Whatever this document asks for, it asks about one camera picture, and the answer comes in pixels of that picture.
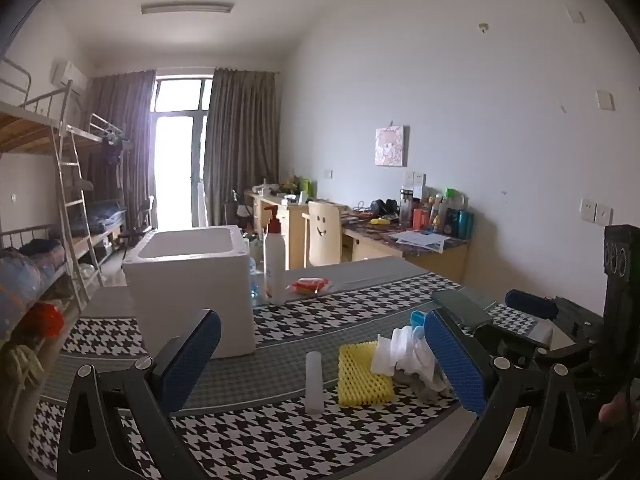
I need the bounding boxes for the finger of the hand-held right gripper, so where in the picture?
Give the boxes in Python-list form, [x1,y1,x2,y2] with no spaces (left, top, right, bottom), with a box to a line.
[505,288,602,332]
[432,287,549,359]

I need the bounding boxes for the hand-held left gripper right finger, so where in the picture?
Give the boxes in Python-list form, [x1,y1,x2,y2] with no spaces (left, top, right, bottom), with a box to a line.
[424,308,590,480]

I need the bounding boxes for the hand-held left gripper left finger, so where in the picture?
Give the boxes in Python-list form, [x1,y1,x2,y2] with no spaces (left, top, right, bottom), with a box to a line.
[56,308,222,480]

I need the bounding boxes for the white towel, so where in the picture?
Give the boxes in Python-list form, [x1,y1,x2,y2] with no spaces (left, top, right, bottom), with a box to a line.
[371,324,451,396]

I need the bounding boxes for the white foam box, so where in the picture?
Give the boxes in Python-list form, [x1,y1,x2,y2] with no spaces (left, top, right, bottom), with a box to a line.
[121,226,257,361]

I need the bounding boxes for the yellow foam net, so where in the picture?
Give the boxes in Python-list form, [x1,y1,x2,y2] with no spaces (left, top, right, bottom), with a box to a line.
[338,341,396,407]

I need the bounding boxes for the person's right hand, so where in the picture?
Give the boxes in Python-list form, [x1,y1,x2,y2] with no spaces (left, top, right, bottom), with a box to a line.
[599,392,629,423]

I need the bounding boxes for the wooden desk with patterned top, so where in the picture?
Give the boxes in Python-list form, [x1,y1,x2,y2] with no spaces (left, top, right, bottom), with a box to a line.
[340,212,473,283]

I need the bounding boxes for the white papers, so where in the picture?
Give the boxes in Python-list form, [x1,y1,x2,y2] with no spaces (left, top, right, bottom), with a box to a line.
[390,230,447,252]

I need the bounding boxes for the blue spray bottle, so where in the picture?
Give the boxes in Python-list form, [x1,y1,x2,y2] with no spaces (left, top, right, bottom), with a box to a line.
[248,240,266,306]

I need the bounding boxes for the houndstooth table cloth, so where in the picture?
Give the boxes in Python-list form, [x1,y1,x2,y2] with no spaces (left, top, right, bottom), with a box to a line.
[27,255,608,480]

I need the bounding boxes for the clear water bottle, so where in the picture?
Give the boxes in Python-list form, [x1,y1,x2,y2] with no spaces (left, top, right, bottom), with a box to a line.
[399,186,415,226]

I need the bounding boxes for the white pump bottle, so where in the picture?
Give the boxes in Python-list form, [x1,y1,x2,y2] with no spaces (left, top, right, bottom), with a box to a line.
[263,205,287,307]

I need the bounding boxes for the red snack packet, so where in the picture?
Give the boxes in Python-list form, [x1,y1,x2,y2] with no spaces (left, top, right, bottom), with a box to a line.
[286,276,335,295]

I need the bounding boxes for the black folding chair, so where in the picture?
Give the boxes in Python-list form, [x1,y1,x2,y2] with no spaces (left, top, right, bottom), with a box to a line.
[117,195,155,248]

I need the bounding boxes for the red plastic bag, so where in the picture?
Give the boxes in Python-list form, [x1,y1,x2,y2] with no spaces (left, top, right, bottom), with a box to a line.
[22,302,66,351]

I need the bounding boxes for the smiley face wooden chair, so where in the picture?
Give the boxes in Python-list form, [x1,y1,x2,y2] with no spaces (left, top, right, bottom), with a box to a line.
[301,200,343,267]

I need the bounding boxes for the pale yellow cloth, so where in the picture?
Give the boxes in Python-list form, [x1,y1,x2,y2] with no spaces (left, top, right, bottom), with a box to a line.
[5,342,46,391]

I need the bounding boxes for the dark blue bedding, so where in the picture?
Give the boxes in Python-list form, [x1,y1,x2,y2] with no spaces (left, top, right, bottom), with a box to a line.
[70,200,126,233]

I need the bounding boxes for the blue plaid quilt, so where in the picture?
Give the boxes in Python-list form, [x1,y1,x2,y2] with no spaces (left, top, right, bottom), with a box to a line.
[0,240,68,336]

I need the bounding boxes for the glass balcony door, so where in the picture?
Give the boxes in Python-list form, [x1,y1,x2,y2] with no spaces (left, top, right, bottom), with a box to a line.
[150,76,215,231]

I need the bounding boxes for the metal bunk ladder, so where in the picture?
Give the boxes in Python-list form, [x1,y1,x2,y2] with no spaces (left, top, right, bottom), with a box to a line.
[52,122,103,311]

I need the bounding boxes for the grey curtain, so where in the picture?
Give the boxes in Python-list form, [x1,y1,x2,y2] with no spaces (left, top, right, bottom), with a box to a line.
[202,67,280,228]
[82,71,157,233]

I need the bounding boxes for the dark hanging clothes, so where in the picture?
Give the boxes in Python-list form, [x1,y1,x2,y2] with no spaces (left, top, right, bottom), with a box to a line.
[101,130,125,166]

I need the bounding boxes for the white air conditioner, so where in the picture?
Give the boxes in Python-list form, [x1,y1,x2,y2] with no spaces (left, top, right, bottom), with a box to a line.
[51,61,87,93]

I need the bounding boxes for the ceiling lamp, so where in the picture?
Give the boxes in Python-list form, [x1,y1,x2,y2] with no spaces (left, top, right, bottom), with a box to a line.
[141,1,234,15]

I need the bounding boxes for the cartoon wall picture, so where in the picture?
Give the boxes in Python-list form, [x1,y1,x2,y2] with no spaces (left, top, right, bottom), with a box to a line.
[374,124,407,167]

